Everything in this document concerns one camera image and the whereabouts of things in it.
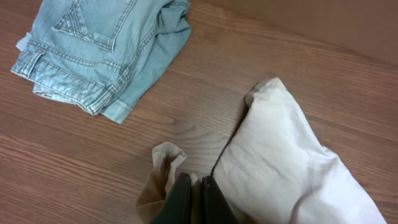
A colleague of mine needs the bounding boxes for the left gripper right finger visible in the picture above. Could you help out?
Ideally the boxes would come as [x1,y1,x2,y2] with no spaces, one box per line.
[201,175,239,224]

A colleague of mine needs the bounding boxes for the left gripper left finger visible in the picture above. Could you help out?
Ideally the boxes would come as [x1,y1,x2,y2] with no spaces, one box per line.
[151,172,192,224]

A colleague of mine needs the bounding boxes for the beige khaki shorts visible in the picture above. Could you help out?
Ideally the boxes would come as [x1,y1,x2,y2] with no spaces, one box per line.
[136,78,384,223]

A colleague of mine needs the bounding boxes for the folded light denim jeans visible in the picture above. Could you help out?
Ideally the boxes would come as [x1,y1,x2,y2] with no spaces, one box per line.
[11,0,192,124]

